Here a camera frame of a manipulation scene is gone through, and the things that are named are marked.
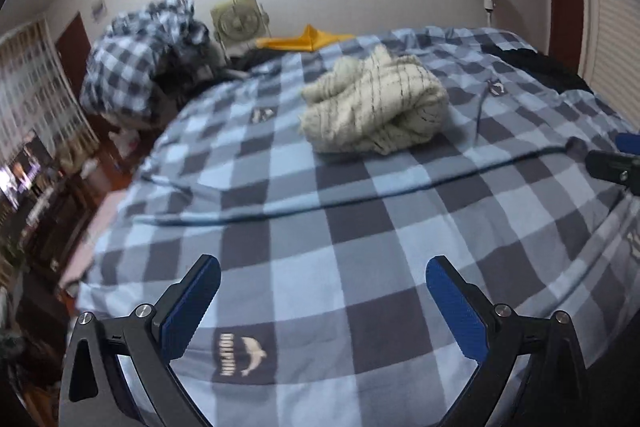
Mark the yellow cloth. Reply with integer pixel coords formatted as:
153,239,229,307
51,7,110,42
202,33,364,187
255,23,357,54

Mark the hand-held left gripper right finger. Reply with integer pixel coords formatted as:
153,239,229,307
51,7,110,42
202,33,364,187
425,255,591,427

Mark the beige box fan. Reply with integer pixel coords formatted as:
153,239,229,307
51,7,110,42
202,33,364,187
210,0,273,58

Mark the blue checkered bed sheet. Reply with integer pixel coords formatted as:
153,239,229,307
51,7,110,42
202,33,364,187
59,26,640,427

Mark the dark cloth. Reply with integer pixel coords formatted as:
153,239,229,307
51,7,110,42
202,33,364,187
482,44,593,95
227,49,283,80

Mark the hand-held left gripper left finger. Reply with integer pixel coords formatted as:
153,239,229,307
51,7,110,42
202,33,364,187
59,254,222,427

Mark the cream plaid button shirt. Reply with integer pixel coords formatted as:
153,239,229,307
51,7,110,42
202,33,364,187
298,44,449,156

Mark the crumpled checkered quilt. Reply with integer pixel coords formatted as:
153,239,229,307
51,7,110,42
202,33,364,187
80,0,213,125

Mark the cluttered dark shelf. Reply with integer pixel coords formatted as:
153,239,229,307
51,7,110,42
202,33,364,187
0,132,101,408

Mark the white louvred closet door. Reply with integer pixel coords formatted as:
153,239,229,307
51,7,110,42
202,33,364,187
570,0,640,132

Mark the window with white grille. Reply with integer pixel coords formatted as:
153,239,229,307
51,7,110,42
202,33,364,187
0,18,101,158

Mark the white plastic bag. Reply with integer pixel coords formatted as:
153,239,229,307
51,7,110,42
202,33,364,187
109,129,142,158

